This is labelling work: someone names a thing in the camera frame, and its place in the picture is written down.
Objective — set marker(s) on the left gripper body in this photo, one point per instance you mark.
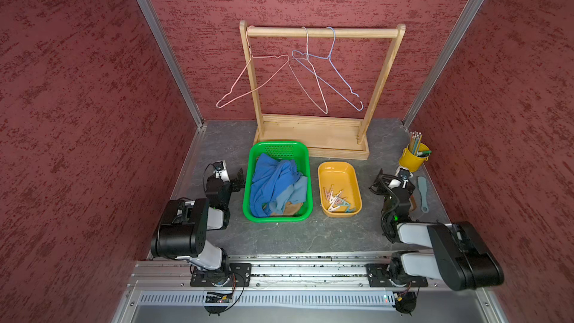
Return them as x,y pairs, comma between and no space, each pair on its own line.
227,188

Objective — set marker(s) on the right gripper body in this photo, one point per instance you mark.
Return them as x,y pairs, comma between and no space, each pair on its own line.
383,189

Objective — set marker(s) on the royal blue tank top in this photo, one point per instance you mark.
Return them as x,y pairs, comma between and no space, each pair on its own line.
270,178

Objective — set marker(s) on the pink clothespin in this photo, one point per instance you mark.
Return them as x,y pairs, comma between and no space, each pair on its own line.
337,197
330,195

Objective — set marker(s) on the white clothespin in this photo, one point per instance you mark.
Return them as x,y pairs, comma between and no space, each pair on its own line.
339,202
332,209

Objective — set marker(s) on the grey-blue tank top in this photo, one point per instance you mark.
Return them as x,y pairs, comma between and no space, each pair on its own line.
295,193

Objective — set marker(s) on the pink wire hanger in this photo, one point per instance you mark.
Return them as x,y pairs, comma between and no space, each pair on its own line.
250,70

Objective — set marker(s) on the blue wire hanger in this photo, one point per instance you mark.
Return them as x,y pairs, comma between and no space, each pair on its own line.
304,59

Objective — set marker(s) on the brown tank top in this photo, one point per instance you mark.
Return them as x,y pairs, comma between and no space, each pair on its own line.
290,209

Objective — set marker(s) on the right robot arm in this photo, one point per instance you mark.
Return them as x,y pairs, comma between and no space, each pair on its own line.
459,257

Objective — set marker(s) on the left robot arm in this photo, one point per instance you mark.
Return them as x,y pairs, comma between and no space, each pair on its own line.
181,233

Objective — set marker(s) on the grey-blue spatula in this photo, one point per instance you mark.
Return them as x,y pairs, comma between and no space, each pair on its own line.
423,190

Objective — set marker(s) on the yellow pencil cup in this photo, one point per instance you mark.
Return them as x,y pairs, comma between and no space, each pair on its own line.
415,154

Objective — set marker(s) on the yellow plastic tray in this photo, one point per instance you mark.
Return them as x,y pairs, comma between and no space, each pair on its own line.
342,176

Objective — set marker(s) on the green plastic basket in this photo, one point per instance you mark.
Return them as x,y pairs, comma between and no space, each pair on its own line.
280,150

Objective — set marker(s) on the wooden clothes rack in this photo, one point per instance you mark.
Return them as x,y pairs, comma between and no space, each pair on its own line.
332,138

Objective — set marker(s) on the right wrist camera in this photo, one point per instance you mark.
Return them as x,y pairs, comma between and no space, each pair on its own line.
402,179

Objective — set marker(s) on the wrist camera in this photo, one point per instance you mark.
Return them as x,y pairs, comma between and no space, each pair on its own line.
402,179
220,170

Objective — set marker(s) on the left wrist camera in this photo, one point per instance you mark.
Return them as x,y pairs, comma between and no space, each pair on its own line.
220,170

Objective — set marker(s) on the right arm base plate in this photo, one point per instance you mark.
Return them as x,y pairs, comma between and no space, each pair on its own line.
392,276

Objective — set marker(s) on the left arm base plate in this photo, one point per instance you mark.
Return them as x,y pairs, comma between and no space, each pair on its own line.
228,276

